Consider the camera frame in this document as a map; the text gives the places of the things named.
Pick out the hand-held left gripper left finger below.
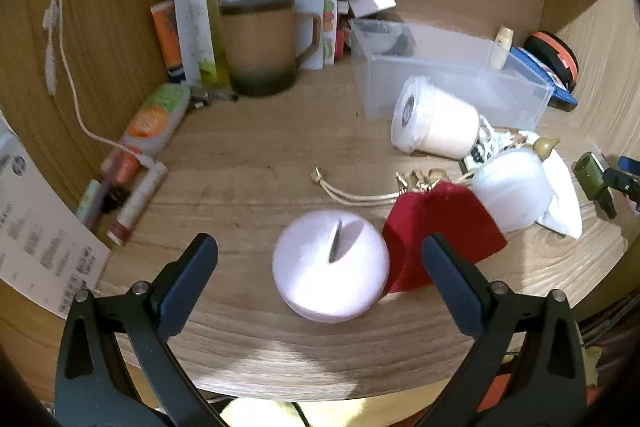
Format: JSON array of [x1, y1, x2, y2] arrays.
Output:
[[55, 233, 231, 427]]

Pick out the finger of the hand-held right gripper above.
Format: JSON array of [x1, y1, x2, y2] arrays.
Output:
[[600, 167, 640, 220], [618, 155, 640, 180]]

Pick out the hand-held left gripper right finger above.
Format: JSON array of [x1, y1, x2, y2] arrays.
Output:
[[421, 233, 588, 427]]

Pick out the red velvet drawstring pouch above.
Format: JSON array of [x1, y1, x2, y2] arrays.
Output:
[[311, 166, 508, 294]]

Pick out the white round container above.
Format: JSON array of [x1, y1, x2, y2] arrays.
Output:
[[272, 210, 391, 323]]

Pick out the clear plastic storage box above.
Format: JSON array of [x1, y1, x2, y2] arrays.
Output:
[[348, 18, 555, 132]]

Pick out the white tube with red cap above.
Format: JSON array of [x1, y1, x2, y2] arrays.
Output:
[[106, 162, 168, 247]]

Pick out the light green tube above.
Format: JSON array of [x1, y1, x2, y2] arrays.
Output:
[[75, 179, 103, 228]]

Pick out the pink tube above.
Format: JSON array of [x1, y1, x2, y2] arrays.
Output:
[[100, 147, 138, 185]]

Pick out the orange black zip case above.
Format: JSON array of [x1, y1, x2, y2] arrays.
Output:
[[523, 32, 580, 90]]

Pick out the blue fabric pouch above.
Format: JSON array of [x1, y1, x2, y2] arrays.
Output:
[[510, 47, 578, 112]]

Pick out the black white patterned pouch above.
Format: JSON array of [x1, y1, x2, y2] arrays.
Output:
[[459, 117, 540, 174]]

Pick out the yellow cloth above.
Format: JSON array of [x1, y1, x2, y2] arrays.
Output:
[[220, 398, 373, 427]]

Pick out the orange green tube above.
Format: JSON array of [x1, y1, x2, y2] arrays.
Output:
[[122, 83, 192, 156]]

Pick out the large printed paper slip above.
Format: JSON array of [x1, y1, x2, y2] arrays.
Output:
[[0, 117, 112, 320]]

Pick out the small cream bottle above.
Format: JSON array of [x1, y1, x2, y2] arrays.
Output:
[[492, 27, 514, 70]]

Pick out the small metal clips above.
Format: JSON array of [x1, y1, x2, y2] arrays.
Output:
[[190, 89, 236, 108]]

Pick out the orange carton box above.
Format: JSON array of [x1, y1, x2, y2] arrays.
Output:
[[150, 0, 186, 82]]

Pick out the brown ceramic mug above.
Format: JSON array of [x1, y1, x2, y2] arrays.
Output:
[[218, 0, 322, 98]]

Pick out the clear plastic bowl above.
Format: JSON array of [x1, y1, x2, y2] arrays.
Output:
[[357, 21, 416, 56]]

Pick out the green spray bottle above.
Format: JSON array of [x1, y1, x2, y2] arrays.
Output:
[[186, 0, 231, 88]]

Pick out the fruit print packets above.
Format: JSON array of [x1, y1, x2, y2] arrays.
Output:
[[322, 0, 351, 65]]

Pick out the small white box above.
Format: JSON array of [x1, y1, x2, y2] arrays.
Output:
[[348, 0, 396, 18]]

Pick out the white cable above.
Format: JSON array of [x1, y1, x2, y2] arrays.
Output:
[[42, 0, 151, 168]]

